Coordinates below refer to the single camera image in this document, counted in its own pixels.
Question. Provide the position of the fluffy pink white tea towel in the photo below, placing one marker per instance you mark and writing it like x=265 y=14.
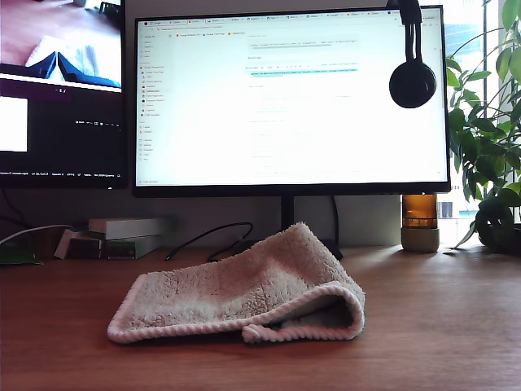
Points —
x=244 y=285

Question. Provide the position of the large monitor with white screen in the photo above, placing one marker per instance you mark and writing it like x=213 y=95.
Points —
x=285 y=122

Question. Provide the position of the green and white box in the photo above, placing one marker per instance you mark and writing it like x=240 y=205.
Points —
x=122 y=248

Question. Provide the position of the amber glass bottle grey base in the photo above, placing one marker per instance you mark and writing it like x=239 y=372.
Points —
x=419 y=212

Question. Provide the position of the dark brown small box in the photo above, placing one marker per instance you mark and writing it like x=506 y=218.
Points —
x=83 y=247

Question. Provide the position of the black headphones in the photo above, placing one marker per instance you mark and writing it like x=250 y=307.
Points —
x=412 y=85

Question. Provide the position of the monitor with dark screen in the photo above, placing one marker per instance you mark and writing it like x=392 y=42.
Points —
x=61 y=142

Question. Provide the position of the brown cardboard box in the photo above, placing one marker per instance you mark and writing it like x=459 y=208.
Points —
x=42 y=242

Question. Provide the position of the green leafy potted plant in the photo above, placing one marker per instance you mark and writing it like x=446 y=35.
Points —
x=488 y=150

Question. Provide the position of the green packet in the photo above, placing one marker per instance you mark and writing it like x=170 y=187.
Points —
x=16 y=256

